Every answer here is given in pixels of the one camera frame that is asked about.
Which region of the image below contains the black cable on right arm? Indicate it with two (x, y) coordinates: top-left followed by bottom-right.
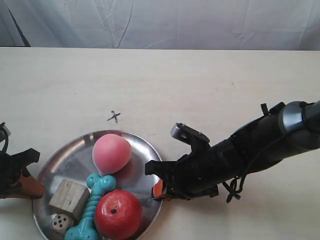
(222, 129), (292, 203)

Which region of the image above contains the plain wooden cube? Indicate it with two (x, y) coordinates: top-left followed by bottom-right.
(48, 179), (90, 221)

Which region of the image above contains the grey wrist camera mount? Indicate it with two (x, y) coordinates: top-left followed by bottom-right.
(170, 122), (210, 146)

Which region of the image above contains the white backdrop cloth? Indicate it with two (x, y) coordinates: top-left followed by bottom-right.
(0, 0), (320, 51)

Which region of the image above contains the red apple toy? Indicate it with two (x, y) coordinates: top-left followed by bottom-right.
(94, 190), (143, 240)

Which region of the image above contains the pink peach toy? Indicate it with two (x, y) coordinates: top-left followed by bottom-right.
(92, 134), (132, 175)

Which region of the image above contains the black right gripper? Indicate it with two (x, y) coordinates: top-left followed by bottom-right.
(144, 139), (240, 200)

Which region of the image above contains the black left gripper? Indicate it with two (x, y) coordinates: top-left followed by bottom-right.
(0, 148), (45, 200)

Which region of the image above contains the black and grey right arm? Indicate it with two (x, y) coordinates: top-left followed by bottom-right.
(145, 101), (320, 202)

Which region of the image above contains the turquoise bone toy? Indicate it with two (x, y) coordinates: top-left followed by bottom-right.
(64, 173), (117, 240)

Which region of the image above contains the small wooden die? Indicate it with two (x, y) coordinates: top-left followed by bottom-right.
(51, 213), (74, 235)

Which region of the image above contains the round metal plate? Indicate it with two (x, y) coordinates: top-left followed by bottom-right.
(32, 130), (163, 240)

